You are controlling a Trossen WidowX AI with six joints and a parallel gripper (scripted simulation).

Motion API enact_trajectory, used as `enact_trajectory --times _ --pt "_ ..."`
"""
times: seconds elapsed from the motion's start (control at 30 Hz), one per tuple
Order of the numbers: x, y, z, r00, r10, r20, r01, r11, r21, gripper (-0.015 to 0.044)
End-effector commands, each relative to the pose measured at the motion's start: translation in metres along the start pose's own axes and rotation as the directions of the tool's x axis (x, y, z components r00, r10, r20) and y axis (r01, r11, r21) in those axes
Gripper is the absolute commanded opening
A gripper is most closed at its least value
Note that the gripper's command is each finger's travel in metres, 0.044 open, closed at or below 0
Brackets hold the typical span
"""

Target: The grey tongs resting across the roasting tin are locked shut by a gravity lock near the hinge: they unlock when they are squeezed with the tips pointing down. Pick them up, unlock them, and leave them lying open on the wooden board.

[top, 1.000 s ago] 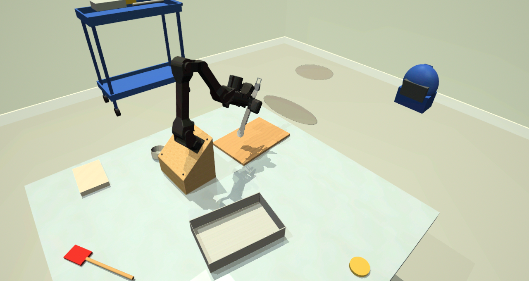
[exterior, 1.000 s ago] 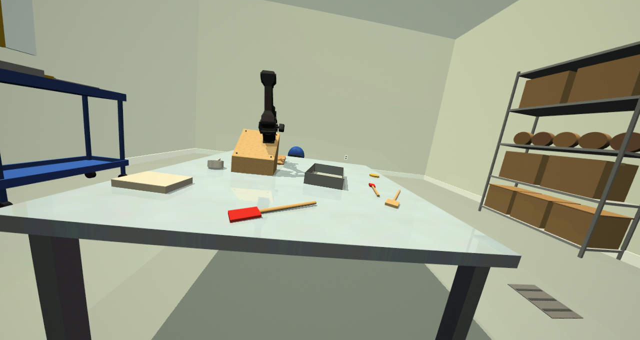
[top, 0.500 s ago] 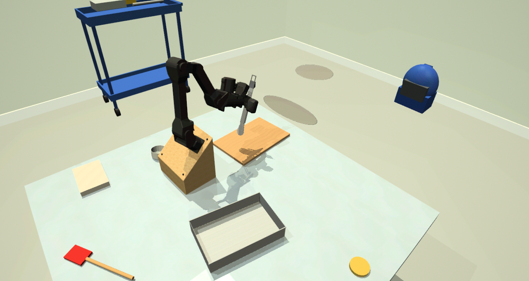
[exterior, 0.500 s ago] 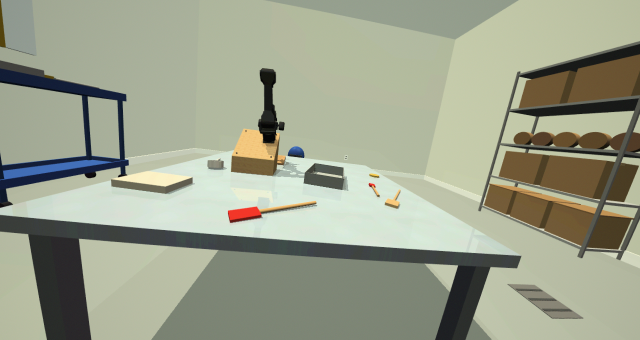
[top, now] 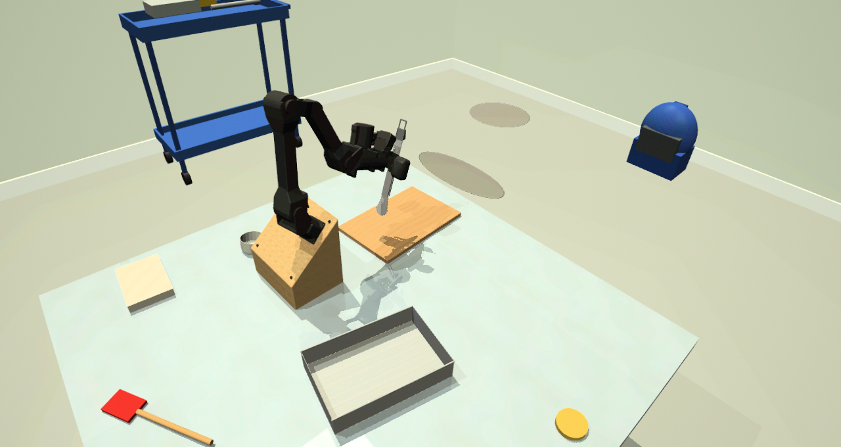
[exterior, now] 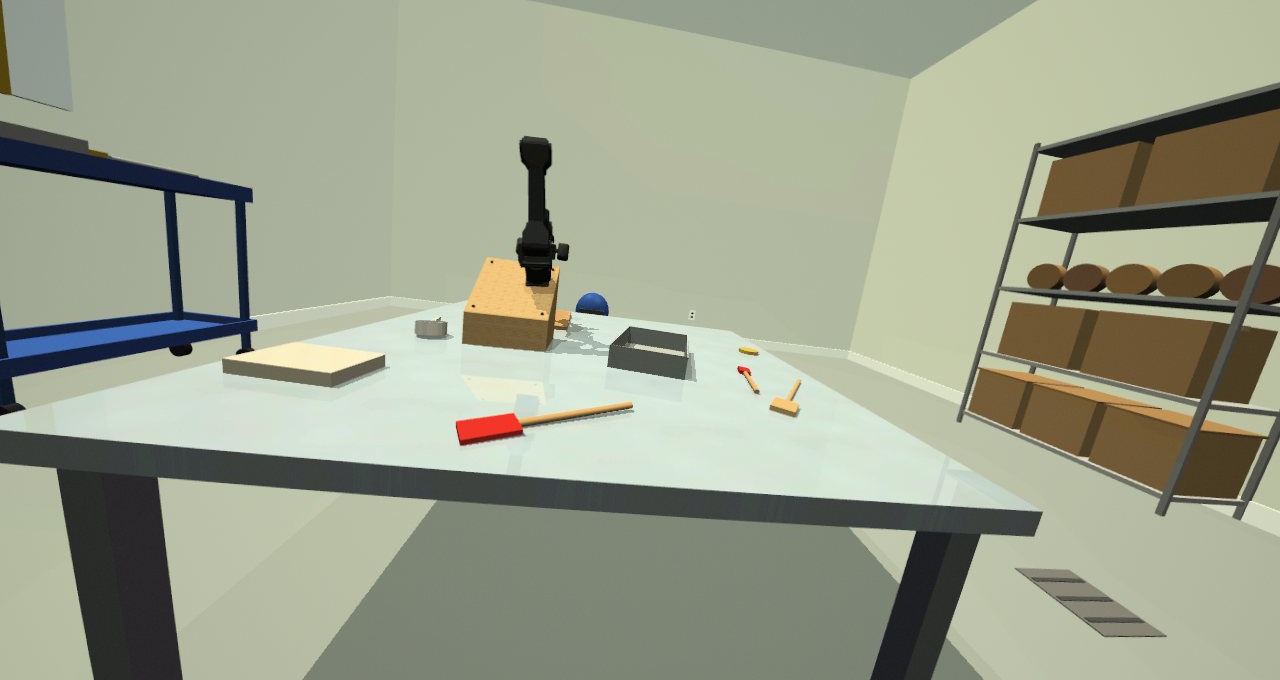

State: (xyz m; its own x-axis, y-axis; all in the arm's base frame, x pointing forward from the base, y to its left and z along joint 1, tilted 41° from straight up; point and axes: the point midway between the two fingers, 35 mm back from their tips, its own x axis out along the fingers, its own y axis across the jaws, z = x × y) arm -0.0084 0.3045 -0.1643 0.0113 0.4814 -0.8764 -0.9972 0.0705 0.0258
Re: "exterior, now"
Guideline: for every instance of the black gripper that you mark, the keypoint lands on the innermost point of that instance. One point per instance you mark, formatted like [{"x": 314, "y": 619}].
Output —
[{"x": 562, "y": 251}]

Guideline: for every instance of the grey rectangular roasting tin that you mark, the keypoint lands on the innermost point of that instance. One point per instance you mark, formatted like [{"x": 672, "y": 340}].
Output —
[{"x": 650, "y": 351}]

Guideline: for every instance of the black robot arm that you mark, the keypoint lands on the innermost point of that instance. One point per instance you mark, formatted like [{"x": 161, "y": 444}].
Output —
[{"x": 535, "y": 243}]

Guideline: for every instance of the grey metal bowl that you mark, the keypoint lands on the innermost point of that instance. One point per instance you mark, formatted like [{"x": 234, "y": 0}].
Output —
[{"x": 430, "y": 327}]

